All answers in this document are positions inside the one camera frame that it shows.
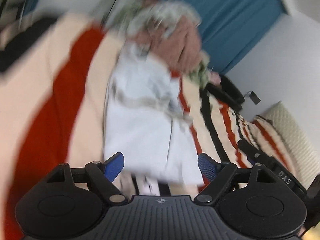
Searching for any cream pillow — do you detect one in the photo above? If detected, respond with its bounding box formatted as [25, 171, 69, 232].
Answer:
[264, 101, 320, 188]

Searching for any black wall socket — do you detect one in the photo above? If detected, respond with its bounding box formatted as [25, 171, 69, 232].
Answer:
[248, 91, 261, 105]

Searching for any wide blue curtain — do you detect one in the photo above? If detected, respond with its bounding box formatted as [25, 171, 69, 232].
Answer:
[159, 0, 288, 75]

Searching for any pale green fleece blanket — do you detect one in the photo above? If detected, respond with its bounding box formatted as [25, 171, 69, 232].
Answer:
[187, 51, 213, 88]

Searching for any pink fluffy blanket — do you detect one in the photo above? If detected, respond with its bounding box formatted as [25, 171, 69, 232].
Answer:
[134, 17, 203, 73]

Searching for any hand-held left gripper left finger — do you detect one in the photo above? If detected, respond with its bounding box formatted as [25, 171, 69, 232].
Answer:
[47, 151, 129, 204]

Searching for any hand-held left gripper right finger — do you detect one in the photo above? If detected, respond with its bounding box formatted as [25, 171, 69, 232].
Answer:
[193, 152, 273, 205]

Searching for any striped fleece blanket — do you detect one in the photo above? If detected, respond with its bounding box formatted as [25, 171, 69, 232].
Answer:
[0, 12, 298, 240]

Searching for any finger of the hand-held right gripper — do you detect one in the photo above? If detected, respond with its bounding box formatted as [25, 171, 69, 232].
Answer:
[237, 139, 273, 166]

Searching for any white t-shirt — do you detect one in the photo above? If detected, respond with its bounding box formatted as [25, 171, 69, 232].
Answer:
[103, 42, 205, 196]

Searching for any grey hoodie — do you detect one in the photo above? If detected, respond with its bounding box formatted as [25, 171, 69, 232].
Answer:
[125, 0, 201, 38]

